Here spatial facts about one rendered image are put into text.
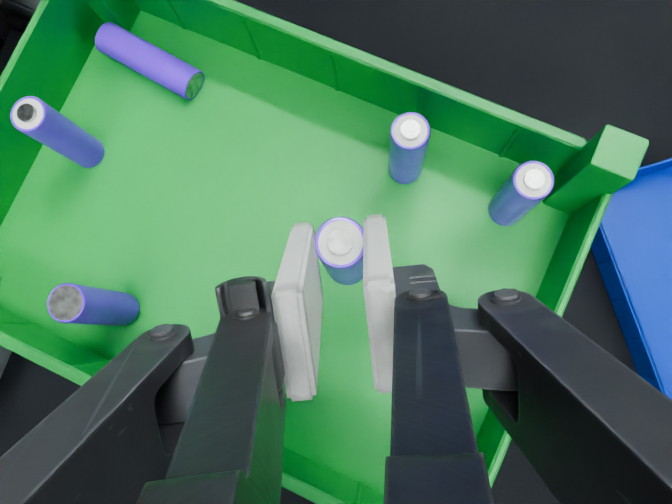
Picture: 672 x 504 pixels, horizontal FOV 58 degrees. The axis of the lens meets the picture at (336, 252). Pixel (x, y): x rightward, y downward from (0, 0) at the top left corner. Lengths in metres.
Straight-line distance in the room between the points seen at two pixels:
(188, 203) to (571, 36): 0.70
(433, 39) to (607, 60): 0.24
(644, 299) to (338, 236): 0.70
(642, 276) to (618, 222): 0.08
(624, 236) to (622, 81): 0.22
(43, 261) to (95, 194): 0.05
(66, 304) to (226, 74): 0.16
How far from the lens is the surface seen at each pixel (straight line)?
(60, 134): 0.34
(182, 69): 0.36
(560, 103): 0.91
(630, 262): 0.88
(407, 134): 0.28
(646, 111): 0.94
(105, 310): 0.32
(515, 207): 0.30
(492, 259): 0.34
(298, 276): 0.15
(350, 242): 0.21
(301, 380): 0.15
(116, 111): 0.39
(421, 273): 0.17
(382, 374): 0.15
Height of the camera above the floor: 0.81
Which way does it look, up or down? 81 degrees down
